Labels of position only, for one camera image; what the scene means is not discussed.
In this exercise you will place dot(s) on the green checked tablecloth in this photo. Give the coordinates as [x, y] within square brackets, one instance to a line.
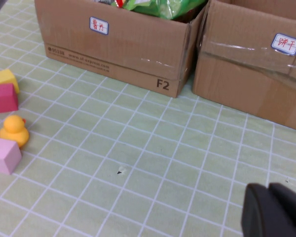
[138, 160]

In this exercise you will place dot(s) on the taped plain cardboard box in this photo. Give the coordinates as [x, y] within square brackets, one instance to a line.
[249, 81]

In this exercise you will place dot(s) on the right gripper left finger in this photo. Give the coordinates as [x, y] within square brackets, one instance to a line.
[261, 214]

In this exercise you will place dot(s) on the cardboard box printed F2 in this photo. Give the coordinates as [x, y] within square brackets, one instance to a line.
[128, 49]

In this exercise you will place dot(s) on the blue-edged label on taped box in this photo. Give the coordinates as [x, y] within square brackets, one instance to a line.
[286, 44]

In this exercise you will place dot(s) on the yellow foam cube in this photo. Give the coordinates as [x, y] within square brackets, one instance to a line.
[3, 76]

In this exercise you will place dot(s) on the red shrimp chips bag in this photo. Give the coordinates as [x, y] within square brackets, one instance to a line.
[119, 3]

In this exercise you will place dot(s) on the light pink foam cube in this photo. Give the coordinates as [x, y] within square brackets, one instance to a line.
[2, 155]

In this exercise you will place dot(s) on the yellow rubber duck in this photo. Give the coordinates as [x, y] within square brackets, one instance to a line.
[13, 130]

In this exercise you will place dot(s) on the red foam cube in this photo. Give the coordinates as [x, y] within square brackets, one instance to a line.
[3, 97]

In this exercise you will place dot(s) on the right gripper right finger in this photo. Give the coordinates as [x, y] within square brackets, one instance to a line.
[293, 207]

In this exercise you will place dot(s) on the blue-edged label on F2 box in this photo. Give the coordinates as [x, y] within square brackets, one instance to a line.
[99, 25]

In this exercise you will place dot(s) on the light green chips bag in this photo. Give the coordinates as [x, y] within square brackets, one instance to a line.
[162, 8]

